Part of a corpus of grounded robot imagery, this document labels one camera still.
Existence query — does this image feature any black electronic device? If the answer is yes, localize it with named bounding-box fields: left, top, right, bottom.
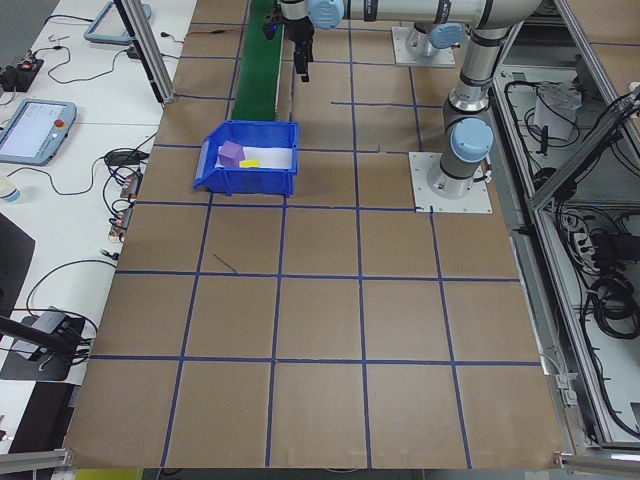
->
left=0, top=57, right=45, bottom=94

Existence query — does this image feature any long black adapter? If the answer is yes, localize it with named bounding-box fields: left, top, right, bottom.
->
left=103, top=148, right=150, bottom=167

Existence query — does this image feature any white cup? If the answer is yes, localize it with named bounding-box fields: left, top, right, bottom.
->
left=0, top=174, right=24, bottom=205

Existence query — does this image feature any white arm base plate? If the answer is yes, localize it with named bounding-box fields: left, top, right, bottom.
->
left=408, top=151, right=494, bottom=215
left=390, top=25, right=457, bottom=67

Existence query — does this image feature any teach pendant with lit screen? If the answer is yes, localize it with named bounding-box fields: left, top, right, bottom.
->
left=0, top=98, right=78, bottom=167

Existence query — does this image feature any black cable bundle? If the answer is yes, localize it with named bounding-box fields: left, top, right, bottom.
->
left=574, top=269, right=640, bottom=342

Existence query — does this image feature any blue plastic storage bin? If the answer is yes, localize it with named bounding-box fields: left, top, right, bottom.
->
left=193, top=119, right=300, bottom=197

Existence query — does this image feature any black power brick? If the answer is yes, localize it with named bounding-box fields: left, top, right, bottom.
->
left=593, top=233, right=632, bottom=261

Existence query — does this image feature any white foam pad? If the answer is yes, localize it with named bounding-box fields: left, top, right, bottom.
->
left=214, top=146, right=296, bottom=171

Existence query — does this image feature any yellow green mat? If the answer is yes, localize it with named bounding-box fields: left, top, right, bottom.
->
left=74, top=467, right=145, bottom=480

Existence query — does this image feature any white power strip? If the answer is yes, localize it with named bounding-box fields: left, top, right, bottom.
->
left=564, top=214, right=601, bottom=264

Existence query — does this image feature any diagonal aluminium bar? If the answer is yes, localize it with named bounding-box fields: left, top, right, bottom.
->
left=529, top=82, right=640, bottom=214

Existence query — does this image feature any black stand base plate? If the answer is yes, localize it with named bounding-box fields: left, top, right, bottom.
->
left=0, top=312, right=86, bottom=382

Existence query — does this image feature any green conveyor belt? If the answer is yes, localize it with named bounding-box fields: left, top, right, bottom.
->
left=231, top=0, right=286, bottom=122

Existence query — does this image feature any aluminium post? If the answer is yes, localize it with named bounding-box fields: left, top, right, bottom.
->
left=113, top=0, right=177, bottom=105

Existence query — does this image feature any small grey box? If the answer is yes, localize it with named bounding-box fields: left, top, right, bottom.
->
left=37, top=307, right=72, bottom=335

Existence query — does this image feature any black monitor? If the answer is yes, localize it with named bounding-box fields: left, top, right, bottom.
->
left=0, top=213, right=37, bottom=321

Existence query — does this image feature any aluminium profile bar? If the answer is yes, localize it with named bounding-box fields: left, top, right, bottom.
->
left=0, top=447, right=76, bottom=471
left=552, top=449, right=640, bottom=472

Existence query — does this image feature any grey metal bracket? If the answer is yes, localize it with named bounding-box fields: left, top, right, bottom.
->
left=552, top=372, right=577, bottom=407

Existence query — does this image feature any white paper bucket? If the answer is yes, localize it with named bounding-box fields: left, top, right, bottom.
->
left=533, top=82, right=582, bottom=140

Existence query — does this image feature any purple foam block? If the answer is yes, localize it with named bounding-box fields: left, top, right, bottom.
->
left=218, top=140, right=245, bottom=168

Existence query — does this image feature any light blue teach pendant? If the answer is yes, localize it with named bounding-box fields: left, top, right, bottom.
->
left=83, top=0, right=153, bottom=45

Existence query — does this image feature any V-shaped metal frame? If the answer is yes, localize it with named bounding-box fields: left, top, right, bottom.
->
left=489, top=0, right=640, bottom=454

